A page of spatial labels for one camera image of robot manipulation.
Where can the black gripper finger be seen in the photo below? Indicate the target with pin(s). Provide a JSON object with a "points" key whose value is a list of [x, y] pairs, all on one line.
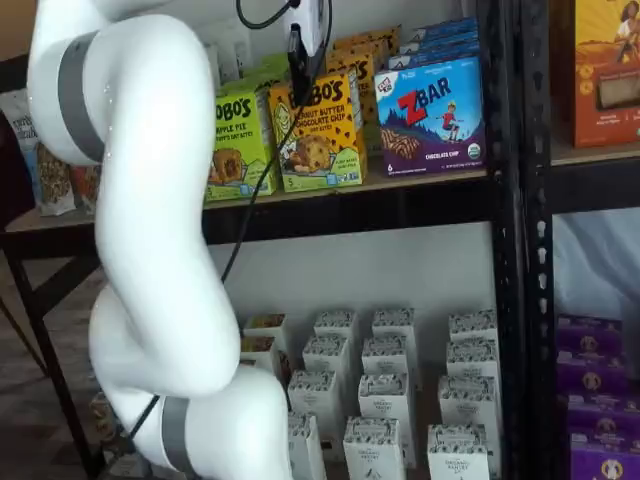
{"points": [[302, 75]]}

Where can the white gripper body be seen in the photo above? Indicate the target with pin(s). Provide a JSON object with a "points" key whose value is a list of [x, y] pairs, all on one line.
{"points": [[315, 25]]}

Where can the orange Bobo's oat bites box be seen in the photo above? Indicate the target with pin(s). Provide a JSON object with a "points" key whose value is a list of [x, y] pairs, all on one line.
{"points": [[372, 31], [320, 150], [360, 67], [357, 46]]}

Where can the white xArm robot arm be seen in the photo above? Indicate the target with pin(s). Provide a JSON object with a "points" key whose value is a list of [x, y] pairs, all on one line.
{"points": [[150, 150]]}

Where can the green Bobo's apple pie box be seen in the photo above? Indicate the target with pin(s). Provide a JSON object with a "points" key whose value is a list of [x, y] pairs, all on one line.
{"points": [[272, 82], [270, 62], [240, 150]]}

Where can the blue Zbar snack box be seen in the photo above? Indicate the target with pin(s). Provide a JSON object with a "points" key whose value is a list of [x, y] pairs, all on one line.
{"points": [[430, 125], [435, 52], [445, 25], [440, 39]]}

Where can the black metal shelf beam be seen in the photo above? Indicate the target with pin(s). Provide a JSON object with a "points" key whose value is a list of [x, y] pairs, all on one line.
{"points": [[375, 205], [595, 187]]}

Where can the white floral print box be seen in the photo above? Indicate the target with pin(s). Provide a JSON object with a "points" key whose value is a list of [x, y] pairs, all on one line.
{"points": [[472, 360], [312, 395], [335, 325], [382, 400], [457, 455], [472, 325], [307, 450], [372, 450], [467, 405], [325, 355], [385, 357], [393, 325]]}

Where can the yellow granola box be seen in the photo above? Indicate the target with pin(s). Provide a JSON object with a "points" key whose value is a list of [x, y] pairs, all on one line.
{"points": [[260, 350], [265, 325]]}

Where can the large orange cereal box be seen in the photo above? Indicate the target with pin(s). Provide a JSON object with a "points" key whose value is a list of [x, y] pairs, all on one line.
{"points": [[600, 50]]}

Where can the black metal shelf unit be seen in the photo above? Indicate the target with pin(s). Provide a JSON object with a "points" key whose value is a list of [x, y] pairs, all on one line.
{"points": [[50, 222]]}

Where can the tan wooden shelf board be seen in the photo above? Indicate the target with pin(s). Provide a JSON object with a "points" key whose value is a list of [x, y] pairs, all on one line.
{"points": [[590, 155]]}

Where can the purple snack box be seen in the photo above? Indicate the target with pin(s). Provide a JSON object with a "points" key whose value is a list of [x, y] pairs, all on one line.
{"points": [[605, 460], [590, 332], [605, 415], [592, 375]]}

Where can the white granola bag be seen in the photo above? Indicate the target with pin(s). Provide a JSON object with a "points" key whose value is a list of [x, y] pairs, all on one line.
{"points": [[227, 60]]}

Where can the orange label granola bag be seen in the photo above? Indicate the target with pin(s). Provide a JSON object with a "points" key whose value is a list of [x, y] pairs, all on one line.
{"points": [[55, 190]]}

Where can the blue label granola bag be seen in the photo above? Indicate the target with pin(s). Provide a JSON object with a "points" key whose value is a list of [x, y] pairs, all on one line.
{"points": [[20, 130]]}

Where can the white plastic sheet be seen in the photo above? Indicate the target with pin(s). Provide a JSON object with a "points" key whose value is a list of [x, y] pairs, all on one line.
{"points": [[595, 265]]}

